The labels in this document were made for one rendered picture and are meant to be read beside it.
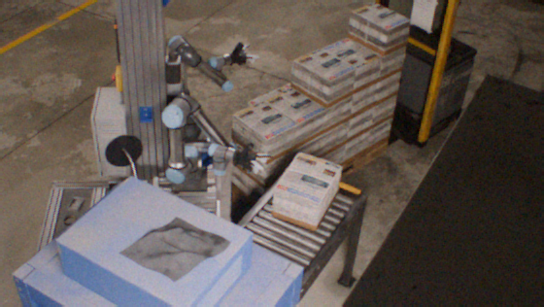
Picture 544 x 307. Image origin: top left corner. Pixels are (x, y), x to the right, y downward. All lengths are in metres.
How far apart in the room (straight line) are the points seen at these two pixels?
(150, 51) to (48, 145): 2.34
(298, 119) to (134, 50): 1.42
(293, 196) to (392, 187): 1.87
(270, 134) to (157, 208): 2.01
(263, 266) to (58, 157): 3.37
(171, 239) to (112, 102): 1.82
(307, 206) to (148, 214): 1.39
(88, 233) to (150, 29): 1.52
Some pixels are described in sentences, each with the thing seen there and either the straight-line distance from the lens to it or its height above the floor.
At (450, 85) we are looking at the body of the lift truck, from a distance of 5.92.
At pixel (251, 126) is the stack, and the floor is 0.83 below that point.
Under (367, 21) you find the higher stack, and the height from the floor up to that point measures 1.27.
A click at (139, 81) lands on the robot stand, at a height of 1.46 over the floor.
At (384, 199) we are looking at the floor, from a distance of 5.39.
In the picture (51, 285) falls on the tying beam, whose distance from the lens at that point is 2.70.
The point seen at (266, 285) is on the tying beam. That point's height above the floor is 1.55.
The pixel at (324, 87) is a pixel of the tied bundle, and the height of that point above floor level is 0.99.
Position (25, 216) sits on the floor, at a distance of 5.31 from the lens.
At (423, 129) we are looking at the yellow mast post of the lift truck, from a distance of 5.83.
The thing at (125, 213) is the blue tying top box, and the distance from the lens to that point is 2.63.
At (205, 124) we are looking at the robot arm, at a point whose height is 1.30.
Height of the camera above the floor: 3.56
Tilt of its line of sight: 39 degrees down
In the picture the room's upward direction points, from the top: 4 degrees clockwise
